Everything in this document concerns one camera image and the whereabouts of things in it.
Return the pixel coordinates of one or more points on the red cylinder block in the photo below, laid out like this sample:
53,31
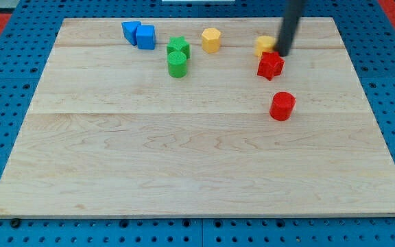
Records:
282,106

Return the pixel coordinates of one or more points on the blue cube block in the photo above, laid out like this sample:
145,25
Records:
146,37

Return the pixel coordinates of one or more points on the red star block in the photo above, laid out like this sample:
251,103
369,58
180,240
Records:
270,65

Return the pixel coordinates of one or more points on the green star block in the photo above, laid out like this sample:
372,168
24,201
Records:
178,43

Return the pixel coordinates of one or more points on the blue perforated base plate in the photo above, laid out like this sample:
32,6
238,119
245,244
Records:
24,48

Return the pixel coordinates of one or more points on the blue triangle block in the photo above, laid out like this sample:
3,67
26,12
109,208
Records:
129,31

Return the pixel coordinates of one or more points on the yellow heart block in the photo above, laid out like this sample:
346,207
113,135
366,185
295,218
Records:
264,44

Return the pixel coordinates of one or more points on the green cylinder block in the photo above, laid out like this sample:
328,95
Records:
177,64

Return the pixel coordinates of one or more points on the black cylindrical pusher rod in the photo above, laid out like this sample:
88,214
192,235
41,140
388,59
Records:
289,25

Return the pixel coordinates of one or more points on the yellow hexagon block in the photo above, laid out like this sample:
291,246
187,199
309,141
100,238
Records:
211,40

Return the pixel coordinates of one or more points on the light wooden board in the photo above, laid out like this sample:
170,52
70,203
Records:
110,134

